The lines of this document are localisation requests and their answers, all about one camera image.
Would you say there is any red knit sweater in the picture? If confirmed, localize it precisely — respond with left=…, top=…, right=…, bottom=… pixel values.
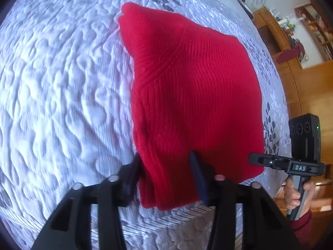
left=118, top=2, right=264, bottom=211

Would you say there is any wooden cabinet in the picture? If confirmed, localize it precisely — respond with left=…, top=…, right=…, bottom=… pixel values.
left=252, top=4, right=333, bottom=180

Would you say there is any dark red cloth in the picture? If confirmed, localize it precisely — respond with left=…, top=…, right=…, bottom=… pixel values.
left=278, top=39, right=308, bottom=63

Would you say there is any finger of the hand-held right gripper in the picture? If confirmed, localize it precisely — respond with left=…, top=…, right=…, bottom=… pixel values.
left=248, top=153, right=291, bottom=169

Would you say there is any grey quilted bedspread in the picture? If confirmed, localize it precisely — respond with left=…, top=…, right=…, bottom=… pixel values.
left=0, top=0, right=290, bottom=250

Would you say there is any person's right forearm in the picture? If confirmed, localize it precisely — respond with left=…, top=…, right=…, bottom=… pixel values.
left=288, top=209, right=315, bottom=243

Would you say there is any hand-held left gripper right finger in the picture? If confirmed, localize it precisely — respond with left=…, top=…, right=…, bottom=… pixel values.
left=189, top=151, right=300, bottom=250

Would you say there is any person's right hand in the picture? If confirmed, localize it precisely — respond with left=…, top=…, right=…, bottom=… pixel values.
left=283, top=178, right=316, bottom=217

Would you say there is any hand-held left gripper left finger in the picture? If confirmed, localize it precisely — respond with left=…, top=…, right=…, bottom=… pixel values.
left=31, top=153, right=143, bottom=250

